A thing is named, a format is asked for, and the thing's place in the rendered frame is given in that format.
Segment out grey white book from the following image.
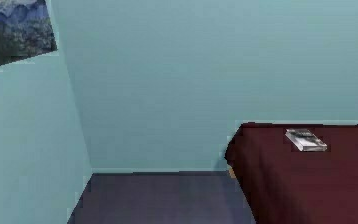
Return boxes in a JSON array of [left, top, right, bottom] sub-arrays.
[[284, 128, 329, 153]]

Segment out dark red covered bed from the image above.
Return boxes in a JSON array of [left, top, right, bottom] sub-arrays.
[[224, 122, 358, 224]]

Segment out mountain landscape wall picture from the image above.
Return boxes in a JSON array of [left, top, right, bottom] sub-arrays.
[[0, 0, 59, 70]]

